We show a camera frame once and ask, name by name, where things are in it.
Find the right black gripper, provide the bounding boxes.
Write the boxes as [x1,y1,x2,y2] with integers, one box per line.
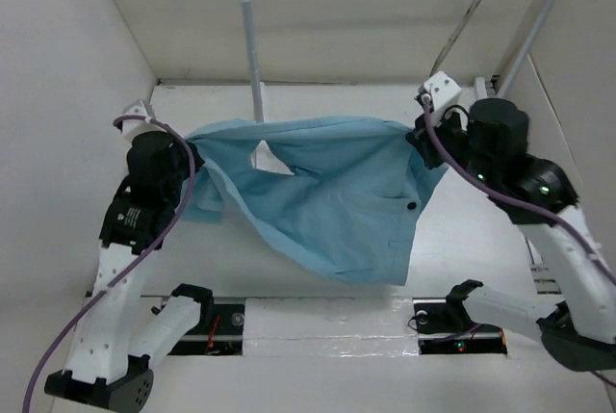
[410,100,498,184]

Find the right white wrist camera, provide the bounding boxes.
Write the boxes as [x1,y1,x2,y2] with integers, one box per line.
[416,71,462,126]

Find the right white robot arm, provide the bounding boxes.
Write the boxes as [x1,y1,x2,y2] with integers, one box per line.
[406,92,615,376]

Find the grey clothes hanger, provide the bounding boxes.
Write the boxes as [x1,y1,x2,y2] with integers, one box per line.
[429,0,482,77]

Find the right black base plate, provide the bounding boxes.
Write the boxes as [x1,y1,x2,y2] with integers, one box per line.
[407,298,508,355]

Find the light blue trousers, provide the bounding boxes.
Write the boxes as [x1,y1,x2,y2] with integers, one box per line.
[183,116,444,286]

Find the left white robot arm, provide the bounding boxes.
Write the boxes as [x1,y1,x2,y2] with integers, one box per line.
[44,131,215,412]

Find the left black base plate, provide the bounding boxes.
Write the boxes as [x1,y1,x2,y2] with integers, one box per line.
[169,299,245,356]

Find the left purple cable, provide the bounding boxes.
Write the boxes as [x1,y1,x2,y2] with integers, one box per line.
[21,115,198,413]

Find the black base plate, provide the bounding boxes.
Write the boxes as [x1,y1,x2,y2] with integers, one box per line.
[169,299,245,356]
[407,298,508,355]

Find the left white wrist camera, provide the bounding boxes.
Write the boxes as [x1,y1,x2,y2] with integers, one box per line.
[113,99,155,142]

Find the aluminium rail right side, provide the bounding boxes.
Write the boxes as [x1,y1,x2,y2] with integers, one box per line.
[474,75,500,100]

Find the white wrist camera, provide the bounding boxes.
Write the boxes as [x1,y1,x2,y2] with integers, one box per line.
[113,99,155,142]
[416,71,462,126]

